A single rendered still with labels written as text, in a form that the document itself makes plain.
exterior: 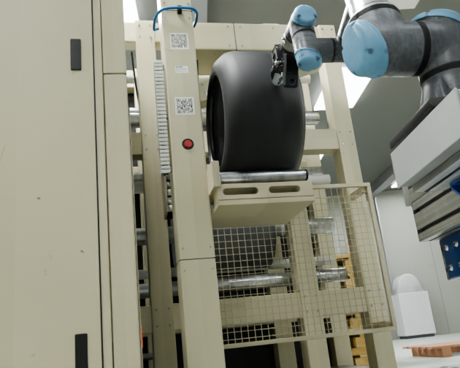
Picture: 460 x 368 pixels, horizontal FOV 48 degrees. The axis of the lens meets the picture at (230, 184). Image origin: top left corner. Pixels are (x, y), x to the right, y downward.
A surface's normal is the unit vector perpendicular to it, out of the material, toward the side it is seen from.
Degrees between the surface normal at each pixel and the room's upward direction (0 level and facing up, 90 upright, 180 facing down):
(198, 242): 90
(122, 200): 90
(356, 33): 97
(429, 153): 90
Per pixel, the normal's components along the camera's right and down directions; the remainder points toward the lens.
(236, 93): -0.51, -0.18
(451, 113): -0.99, 0.08
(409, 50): 0.18, 0.29
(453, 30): 0.15, -0.31
